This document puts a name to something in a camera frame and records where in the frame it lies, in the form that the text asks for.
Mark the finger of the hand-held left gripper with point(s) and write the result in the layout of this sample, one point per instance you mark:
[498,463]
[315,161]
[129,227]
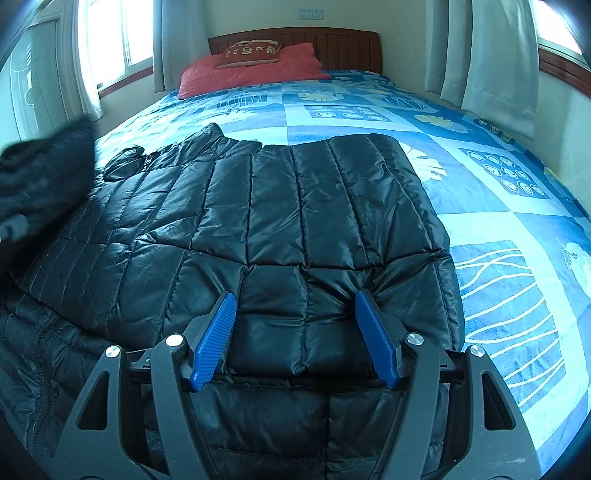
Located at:
[14,227]

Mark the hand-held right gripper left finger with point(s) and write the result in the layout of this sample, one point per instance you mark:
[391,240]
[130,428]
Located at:
[214,337]

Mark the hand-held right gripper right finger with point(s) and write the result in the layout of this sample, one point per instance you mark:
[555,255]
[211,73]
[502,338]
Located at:
[376,337]

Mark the black puffer jacket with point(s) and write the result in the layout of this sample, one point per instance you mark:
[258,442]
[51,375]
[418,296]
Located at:
[277,207]

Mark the bed with blue patterned sheet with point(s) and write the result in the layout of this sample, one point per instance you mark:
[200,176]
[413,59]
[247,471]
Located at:
[508,277]

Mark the white patterned wardrobe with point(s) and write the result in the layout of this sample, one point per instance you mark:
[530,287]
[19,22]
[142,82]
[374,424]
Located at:
[41,83]

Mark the white sheer curtain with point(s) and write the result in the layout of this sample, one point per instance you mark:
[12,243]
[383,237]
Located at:
[85,60]

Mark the window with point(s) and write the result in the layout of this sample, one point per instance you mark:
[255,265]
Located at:
[554,23]
[124,37]

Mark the grey curtain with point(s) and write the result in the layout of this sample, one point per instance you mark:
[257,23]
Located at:
[180,41]
[485,55]

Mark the red pillow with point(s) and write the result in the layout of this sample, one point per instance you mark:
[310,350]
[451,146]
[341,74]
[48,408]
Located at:
[268,78]

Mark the small printed red cushion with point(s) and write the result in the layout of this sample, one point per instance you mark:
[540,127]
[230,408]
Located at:
[244,55]

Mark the wooden headboard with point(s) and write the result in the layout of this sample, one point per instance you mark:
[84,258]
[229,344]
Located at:
[346,46]

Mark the white wall switch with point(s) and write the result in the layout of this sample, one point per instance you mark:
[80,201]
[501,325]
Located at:
[310,14]

